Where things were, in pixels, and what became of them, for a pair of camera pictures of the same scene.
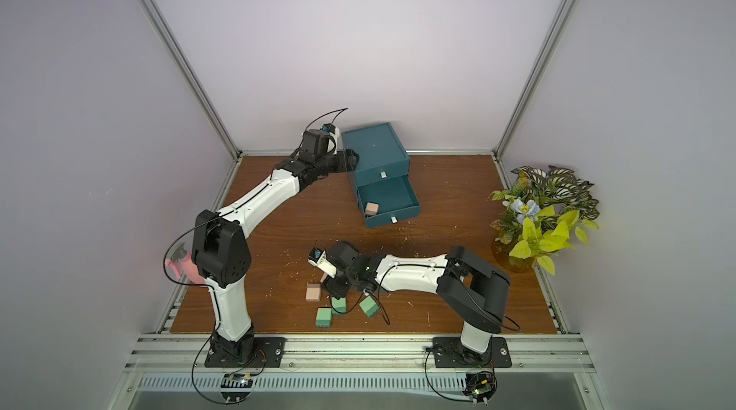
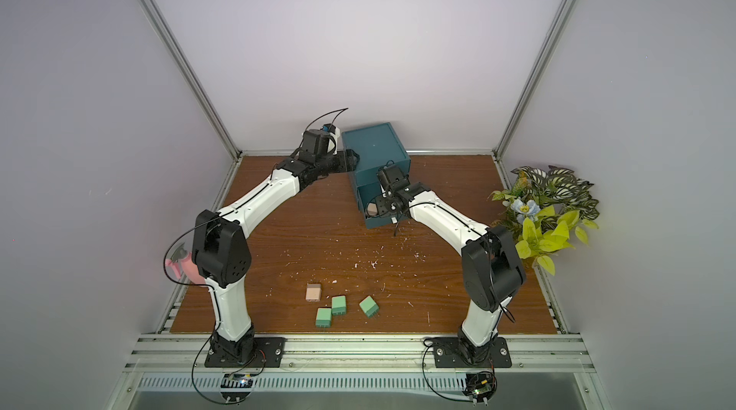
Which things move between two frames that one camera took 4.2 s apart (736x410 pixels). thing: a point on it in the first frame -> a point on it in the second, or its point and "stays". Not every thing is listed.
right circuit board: x=480 y=386 stays
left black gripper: x=350 y=164 stays
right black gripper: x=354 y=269 -> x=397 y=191
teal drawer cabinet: x=381 y=175 stays
